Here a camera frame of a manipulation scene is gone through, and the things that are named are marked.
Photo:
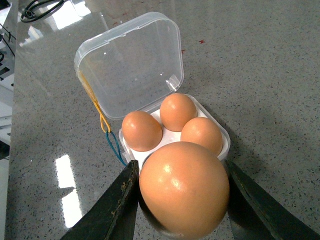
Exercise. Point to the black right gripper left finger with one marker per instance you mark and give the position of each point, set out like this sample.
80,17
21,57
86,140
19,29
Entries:
113,216

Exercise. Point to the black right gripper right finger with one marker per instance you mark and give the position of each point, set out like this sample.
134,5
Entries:
256,215

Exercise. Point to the brown egg carried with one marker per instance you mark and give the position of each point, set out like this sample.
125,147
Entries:
186,188

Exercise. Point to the clear plastic egg box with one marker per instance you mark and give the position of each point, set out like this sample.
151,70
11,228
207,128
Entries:
133,67

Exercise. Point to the brown egg front left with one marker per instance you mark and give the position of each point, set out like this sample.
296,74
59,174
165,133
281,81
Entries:
141,131

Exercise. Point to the brown egg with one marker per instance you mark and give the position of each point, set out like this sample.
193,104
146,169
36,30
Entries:
203,131
141,131
176,110

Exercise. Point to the brown egg back right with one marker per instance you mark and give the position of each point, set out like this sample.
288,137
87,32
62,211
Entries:
203,131

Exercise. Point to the brown egg back left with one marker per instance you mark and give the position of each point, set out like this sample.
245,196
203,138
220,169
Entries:
176,110

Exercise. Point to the blue rubber band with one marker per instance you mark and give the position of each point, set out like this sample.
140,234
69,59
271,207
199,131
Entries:
114,145

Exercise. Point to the yellow rubber band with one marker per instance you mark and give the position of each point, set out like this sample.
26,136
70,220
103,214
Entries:
105,126

